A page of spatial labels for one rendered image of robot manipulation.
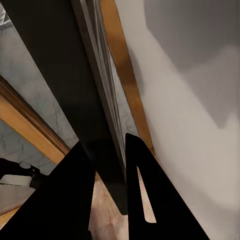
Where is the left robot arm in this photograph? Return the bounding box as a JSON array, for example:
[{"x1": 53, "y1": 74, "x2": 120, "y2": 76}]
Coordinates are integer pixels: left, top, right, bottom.
[{"x1": 0, "y1": 158, "x2": 47, "y2": 189}]

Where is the poster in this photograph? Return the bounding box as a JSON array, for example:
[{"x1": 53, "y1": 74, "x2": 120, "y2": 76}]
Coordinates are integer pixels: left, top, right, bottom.
[{"x1": 0, "y1": 0, "x2": 128, "y2": 216}]

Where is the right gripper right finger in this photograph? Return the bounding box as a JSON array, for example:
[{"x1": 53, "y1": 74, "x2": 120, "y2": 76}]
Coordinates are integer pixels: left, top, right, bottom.
[{"x1": 125, "y1": 133, "x2": 210, "y2": 240}]

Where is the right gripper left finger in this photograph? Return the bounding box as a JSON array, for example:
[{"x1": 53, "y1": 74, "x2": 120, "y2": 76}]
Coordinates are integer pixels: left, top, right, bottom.
[{"x1": 0, "y1": 141, "x2": 97, "y2": 240}]

